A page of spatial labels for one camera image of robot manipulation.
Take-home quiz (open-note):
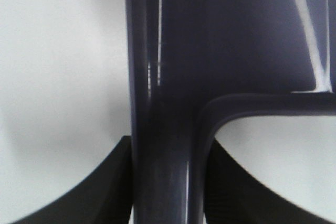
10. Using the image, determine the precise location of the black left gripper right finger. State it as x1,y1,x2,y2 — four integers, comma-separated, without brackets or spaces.
204,141,328,223

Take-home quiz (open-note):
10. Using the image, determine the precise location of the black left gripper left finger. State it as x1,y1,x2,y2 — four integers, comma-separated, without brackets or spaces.
17,136,133,223

